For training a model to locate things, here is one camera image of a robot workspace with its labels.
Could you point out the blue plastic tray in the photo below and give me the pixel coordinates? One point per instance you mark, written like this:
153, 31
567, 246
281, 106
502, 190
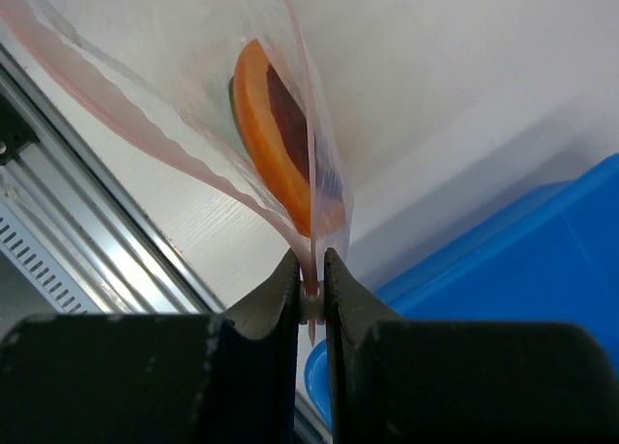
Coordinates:
551, 256

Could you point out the red orange steak slice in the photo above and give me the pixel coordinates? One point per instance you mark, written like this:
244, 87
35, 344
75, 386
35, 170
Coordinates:
274, 132

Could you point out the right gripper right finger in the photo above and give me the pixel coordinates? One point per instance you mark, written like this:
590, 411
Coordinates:
395, 380

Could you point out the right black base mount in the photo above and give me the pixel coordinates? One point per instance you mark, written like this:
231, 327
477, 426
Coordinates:
15, 133

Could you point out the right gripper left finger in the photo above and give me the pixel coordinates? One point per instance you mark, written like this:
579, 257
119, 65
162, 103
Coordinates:
157, 378

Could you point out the white slotted cable duct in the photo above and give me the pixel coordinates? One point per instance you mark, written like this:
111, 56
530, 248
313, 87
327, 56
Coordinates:
40, 268

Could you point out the clear pink zip top bag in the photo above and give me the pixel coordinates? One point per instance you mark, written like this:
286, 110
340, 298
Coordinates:
158, 73

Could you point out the aluminium rail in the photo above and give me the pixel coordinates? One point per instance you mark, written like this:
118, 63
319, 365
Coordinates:
82, 216

